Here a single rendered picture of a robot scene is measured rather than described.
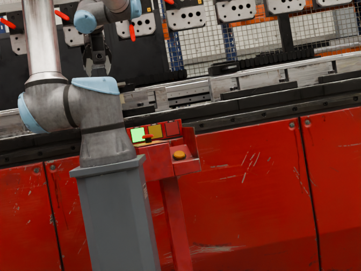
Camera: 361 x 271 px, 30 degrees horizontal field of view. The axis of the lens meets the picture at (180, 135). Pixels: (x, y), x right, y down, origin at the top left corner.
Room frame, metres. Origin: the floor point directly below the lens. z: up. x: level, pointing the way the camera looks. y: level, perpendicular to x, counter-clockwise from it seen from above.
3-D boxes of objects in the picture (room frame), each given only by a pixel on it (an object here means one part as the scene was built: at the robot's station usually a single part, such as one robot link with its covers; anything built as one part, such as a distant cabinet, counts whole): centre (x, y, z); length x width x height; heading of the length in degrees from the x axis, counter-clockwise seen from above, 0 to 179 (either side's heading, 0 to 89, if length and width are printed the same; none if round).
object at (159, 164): (2.28, 0.07, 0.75); 0.20 x 0.16 x 0.18; 104
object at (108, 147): (1.78, 0.20, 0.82); 0.15 x 0.15 x 0.10
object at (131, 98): (2.64, 0.22, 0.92); 0.39 x 0.06 x 0.10; 96
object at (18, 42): (2.61, 0.50, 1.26); 0.15 x 0.09 x 0.17; 96
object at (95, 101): (1.78, 0.21, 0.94); 0.13 x 0.12 x 0.14; 78
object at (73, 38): (2.63, 0.30, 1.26); 0.15 x 0.09 x 0.17; 96
